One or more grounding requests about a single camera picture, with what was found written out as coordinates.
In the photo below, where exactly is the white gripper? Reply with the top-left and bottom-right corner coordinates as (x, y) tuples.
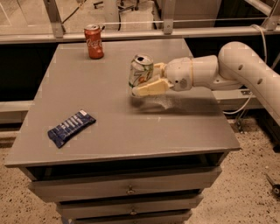
(132, 57), (193, 97)

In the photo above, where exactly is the green white 7up can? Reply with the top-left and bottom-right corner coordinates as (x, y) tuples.
(129, 53), (153, 89)

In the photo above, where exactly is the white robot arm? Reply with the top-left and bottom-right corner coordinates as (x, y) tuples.
(132, 42), (280, 125)

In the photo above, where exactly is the red coca-cola can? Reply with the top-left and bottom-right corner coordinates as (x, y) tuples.
(84, 24), (104, 60)

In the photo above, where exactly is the blue rxbar wrapper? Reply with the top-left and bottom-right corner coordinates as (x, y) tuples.
(47, 110), (96, 148)

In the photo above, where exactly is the grey drawer cabinet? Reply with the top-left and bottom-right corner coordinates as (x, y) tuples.
(3, 38), (242, 224)

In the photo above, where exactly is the top grey drawer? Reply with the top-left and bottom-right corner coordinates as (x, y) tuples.
(29, 166), (221, 202)

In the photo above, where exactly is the grey drawer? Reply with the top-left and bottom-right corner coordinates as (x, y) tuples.
(29, 166), (221, 202)
(73, 210), (192, 224)
(57, 194), (203, 219)

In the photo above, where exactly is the grey metal railing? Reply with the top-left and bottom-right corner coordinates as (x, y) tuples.
(0, 0), (280, 44)

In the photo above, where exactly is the middle grey drawer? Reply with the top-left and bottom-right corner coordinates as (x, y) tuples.
(57, 194), (203, 219)

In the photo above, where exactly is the bottom grey drawer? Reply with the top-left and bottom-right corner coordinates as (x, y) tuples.
(73, 210), (192, 224)

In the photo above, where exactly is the black caster wheel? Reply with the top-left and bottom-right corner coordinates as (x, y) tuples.
(265, 173), (280, 197)

